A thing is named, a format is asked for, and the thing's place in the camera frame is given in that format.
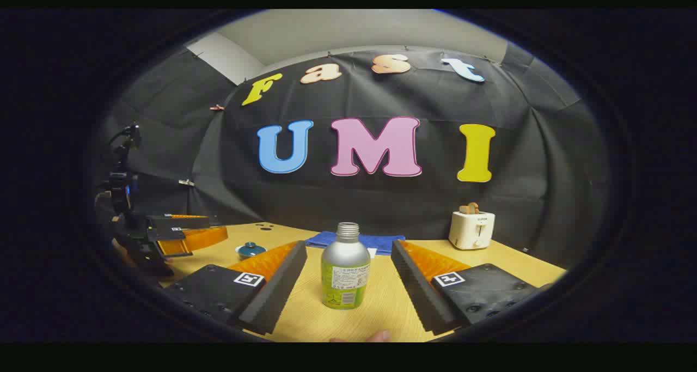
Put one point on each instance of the brown bread slice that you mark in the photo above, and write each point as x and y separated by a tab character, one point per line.
469	208

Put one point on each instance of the white toaster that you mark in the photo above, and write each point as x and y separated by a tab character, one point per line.
469	230

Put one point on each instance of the black backdrop cloth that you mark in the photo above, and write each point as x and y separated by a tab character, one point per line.
381	203

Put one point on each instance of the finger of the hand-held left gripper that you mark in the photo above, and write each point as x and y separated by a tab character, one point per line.
174	223
196	241

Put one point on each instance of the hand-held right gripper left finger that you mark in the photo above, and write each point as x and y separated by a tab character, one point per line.
280	285

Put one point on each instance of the teal teacup lid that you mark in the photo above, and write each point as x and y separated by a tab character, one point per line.
251	247

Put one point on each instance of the blue folded towel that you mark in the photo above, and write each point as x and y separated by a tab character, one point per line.
348	240

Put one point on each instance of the silver green water bottle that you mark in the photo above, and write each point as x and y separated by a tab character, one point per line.
344	268

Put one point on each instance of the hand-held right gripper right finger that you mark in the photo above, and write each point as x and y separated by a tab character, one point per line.
416	285

